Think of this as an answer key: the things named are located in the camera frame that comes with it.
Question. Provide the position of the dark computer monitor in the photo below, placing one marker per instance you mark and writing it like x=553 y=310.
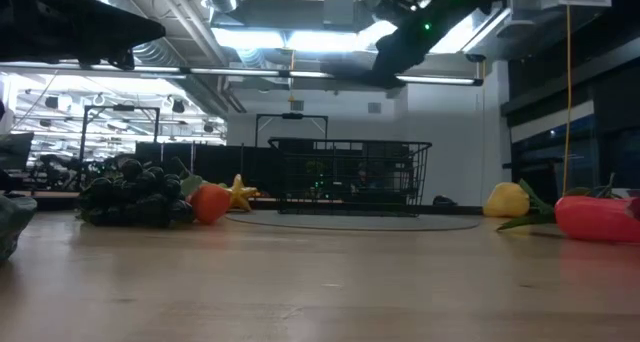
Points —
x=15 y=151

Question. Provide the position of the black station frame with camera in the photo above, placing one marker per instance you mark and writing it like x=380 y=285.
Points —
x=292 y=116

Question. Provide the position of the black partition panel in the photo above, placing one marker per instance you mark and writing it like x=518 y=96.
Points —
x=220 y=164

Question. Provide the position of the tall black station frame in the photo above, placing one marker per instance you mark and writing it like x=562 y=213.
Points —
x=120 y=108

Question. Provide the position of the small black rounded object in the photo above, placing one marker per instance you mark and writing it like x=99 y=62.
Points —
x=444 y=201

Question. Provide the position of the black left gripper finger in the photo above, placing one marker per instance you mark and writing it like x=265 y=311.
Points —
x=122 y=59

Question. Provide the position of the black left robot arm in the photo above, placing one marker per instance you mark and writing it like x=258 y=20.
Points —
x=20 y=22

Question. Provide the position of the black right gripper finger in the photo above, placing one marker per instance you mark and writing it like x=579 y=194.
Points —
x=370 y=76

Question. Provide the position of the dark green vegetable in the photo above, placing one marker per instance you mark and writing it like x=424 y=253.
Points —
x=12 y=222

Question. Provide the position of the white cup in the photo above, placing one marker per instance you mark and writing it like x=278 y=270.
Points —
x=620 y=192

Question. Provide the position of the dark green grape bunch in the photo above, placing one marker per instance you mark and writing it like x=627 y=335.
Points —
x=135 y=197

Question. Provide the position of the orange tomato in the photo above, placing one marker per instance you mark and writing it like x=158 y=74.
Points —
x=210 y=204

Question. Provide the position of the yellow starfruit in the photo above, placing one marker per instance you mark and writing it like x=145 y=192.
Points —
x=240 y=194

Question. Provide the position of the long ceiling light bar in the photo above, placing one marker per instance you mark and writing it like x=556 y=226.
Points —
x=235 y=72

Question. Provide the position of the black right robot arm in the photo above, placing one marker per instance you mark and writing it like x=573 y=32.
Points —
x=440 y=12

